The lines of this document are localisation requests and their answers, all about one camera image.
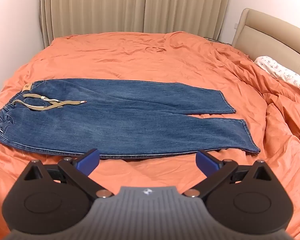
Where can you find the beige pleated curtain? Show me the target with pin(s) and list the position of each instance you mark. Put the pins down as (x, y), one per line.
(130, 7)

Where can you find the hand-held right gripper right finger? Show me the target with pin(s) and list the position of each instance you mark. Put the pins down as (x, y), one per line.
(205, 160)

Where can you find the blue denim pants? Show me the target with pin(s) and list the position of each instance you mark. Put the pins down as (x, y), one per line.
(127, 110)

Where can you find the white floral pillow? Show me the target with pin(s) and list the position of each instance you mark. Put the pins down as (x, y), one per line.
(282, 73)

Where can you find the beige upholstered bed frame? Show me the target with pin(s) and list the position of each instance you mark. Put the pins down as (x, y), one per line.
(265, 35)

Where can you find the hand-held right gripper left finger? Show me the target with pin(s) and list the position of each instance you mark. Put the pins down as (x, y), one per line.
(89, 162)

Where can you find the orange duvet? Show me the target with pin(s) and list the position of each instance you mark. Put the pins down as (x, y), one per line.
(140, 55)

